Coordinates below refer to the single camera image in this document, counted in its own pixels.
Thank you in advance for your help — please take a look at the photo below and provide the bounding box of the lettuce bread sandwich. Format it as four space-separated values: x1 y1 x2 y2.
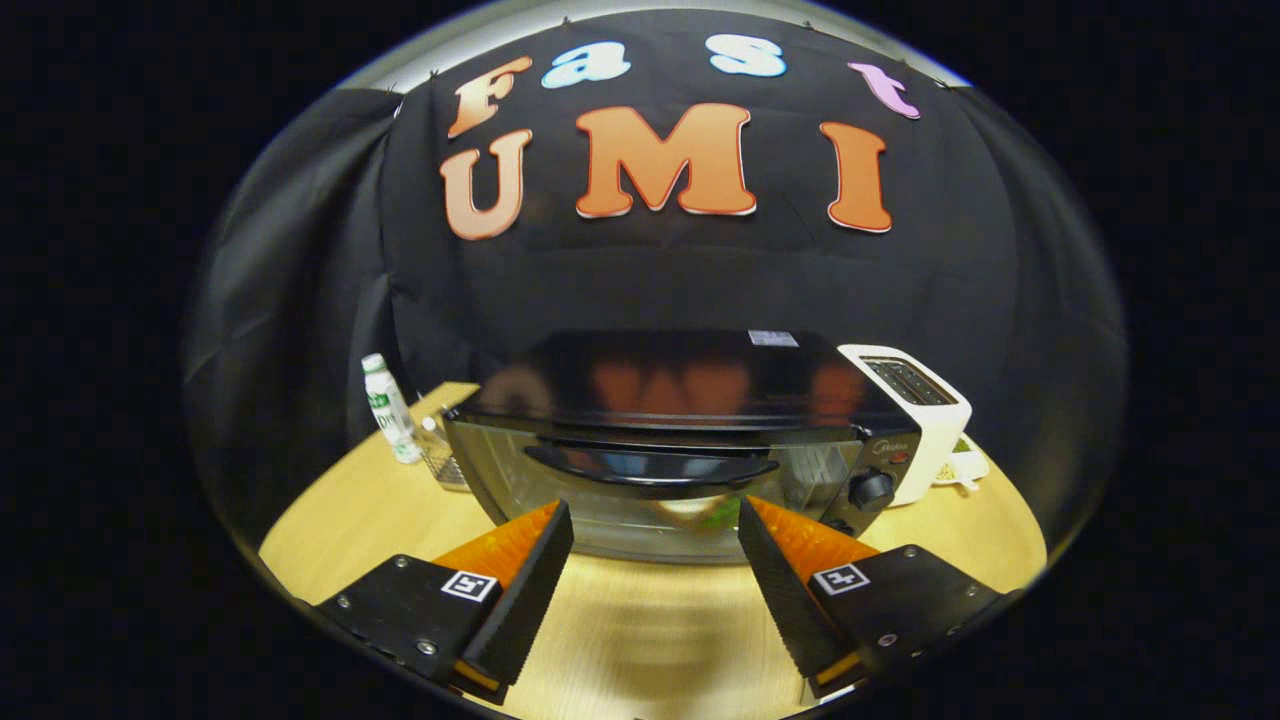
660 495 743 531

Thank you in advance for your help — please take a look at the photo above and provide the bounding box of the black backdrop cloth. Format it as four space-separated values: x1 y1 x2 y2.
180 8 1131 541

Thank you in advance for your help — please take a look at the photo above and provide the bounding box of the small white dish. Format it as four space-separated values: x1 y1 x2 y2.
932 437 991 493

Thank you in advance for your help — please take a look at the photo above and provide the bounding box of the black toaster oven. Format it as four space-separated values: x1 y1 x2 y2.
443 330 923 564

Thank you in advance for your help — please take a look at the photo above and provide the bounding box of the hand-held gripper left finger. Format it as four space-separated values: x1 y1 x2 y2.
315 498 576 706

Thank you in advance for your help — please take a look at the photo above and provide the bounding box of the white pop-up toaster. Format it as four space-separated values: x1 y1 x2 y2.
838 344 973 507

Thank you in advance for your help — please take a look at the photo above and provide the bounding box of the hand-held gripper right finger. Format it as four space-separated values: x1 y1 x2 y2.
738 495 1021 699

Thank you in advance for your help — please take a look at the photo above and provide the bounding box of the white green-label bottle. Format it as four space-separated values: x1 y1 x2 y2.
361 353 423 465

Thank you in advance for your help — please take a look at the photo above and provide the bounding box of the metal mesh utensil holder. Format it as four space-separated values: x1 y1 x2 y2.
418 412 471 491

